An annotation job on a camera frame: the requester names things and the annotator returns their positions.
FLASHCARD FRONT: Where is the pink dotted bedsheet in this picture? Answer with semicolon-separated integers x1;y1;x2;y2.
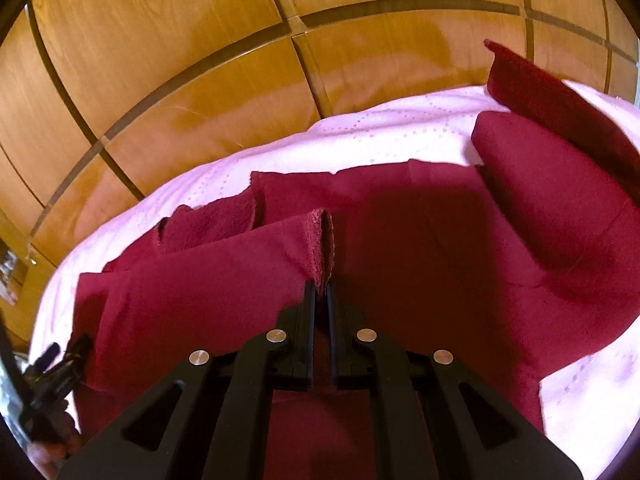
28;86;639;479

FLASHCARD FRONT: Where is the dark red cloth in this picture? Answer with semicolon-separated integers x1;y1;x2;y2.
74;44;639;479

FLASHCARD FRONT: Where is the left hand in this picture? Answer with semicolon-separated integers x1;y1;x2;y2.
24;398;84;480

